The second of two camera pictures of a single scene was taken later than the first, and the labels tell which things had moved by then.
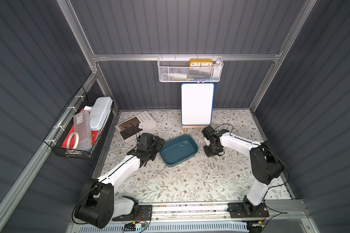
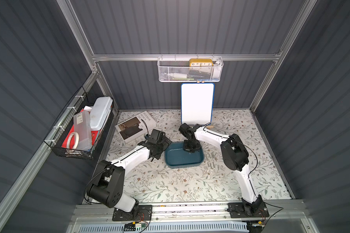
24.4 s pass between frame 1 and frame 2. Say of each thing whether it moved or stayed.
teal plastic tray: moved
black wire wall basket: stayed
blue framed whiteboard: stayed
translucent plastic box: stayed
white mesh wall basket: stayed
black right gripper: moved
